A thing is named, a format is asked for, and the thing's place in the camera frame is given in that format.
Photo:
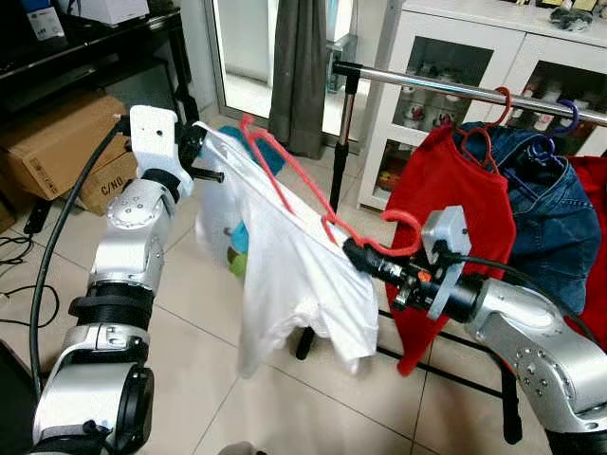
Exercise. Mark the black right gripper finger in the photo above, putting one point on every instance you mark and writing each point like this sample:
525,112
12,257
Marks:
362,253
368,271

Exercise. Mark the red clothes hanger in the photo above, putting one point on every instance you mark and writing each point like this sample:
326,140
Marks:
402,215
507,102

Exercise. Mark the white t-shirt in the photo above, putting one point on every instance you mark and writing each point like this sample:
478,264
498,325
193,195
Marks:
285,265

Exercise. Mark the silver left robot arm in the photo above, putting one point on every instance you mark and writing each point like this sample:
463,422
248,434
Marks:
123,246

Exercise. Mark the purple clothes hanger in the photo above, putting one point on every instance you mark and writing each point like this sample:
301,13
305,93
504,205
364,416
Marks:
575,114

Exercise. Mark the teal floor mat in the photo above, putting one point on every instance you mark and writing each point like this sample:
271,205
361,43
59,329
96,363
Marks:
268,156

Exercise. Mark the red sleeveless top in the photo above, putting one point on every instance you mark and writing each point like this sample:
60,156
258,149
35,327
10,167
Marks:
436,175

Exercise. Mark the dark grey curtain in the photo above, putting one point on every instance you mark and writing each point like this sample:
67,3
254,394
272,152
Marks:
299,76

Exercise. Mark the printed cardboard box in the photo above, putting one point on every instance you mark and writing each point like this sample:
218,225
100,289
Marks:
57,142

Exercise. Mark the black shelf table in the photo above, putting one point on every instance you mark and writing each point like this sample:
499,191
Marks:
85,57

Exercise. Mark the blue denim garment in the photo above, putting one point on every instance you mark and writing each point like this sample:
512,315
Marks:
550,227

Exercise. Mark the white box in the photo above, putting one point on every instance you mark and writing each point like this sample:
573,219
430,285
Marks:
104,9

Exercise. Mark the black power strip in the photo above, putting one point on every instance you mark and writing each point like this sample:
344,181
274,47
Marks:
38,216

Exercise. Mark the metal clothes rack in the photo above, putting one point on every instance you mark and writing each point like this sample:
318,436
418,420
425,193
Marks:
427,84

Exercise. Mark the blue box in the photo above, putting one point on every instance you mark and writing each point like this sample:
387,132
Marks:
43,19

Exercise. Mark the small dark toy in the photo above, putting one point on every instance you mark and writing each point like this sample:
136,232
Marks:
572,19

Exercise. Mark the white glass door cabinet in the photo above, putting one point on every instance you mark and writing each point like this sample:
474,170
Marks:
455,24

